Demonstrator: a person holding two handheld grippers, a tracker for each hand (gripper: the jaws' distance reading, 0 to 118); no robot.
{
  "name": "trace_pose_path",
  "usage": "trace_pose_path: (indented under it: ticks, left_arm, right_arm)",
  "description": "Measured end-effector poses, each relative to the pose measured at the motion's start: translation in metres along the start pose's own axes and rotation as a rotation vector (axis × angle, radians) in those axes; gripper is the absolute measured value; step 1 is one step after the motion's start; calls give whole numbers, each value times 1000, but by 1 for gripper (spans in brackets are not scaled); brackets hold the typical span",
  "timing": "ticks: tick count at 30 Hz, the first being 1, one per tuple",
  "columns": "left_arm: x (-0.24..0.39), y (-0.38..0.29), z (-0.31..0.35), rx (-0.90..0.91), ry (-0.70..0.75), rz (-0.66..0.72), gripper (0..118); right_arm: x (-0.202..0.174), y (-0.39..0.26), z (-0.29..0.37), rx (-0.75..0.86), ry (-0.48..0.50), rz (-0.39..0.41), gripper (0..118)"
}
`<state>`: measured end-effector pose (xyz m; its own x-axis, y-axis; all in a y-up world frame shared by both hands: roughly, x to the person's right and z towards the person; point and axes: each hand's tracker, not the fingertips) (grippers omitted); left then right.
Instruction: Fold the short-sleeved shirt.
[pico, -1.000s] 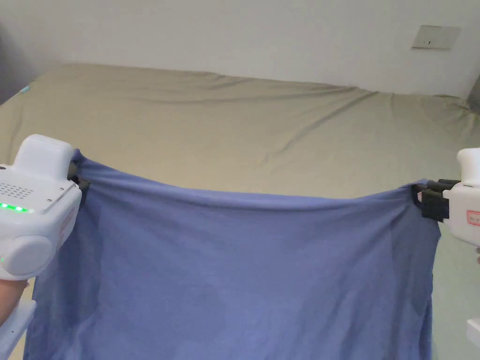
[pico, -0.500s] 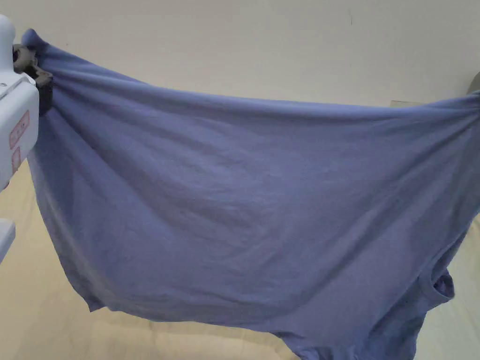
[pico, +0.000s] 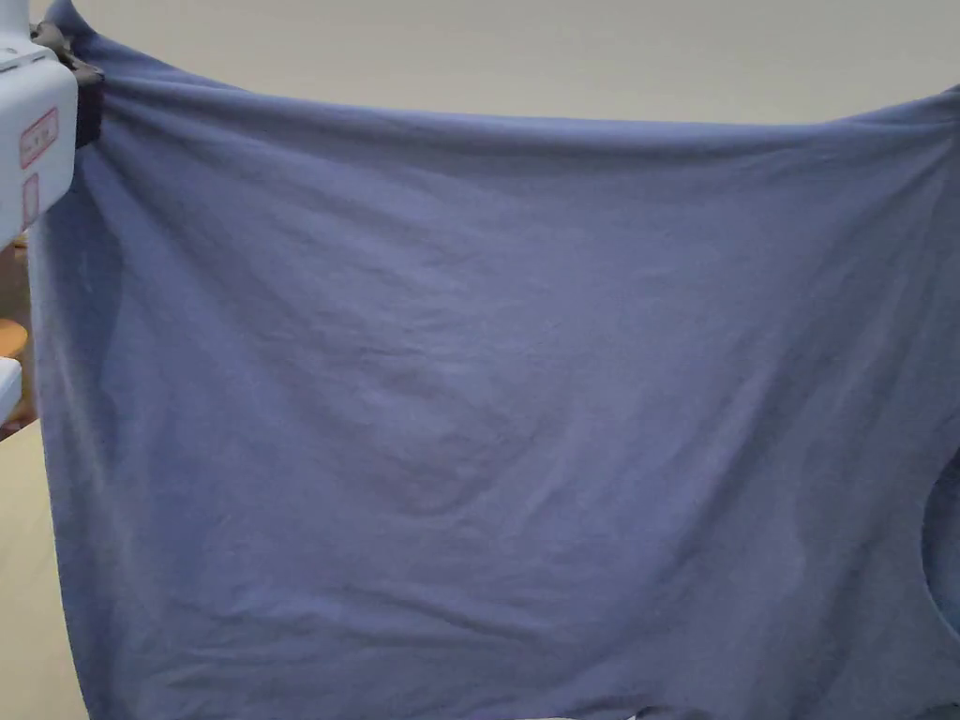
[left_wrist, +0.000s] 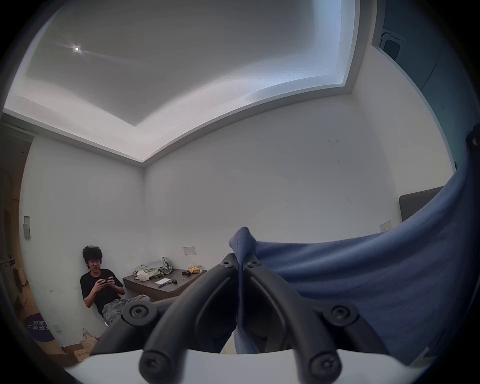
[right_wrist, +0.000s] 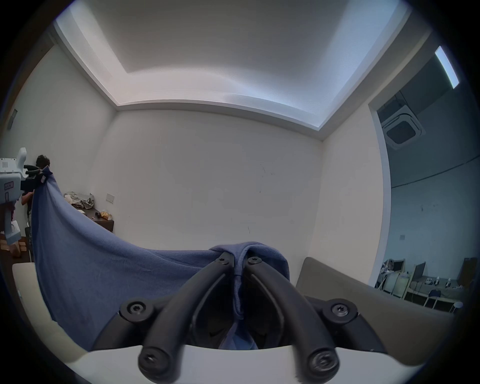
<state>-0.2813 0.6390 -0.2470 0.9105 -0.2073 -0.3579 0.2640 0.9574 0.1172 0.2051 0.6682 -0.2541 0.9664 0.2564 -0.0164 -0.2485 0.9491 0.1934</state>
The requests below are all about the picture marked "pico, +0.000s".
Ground dark blue shirt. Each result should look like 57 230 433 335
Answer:
26 0 960 720

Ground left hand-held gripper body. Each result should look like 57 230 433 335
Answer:
0 0 104 243

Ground bed with beige sheet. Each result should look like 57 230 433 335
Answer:
0 416 95 720

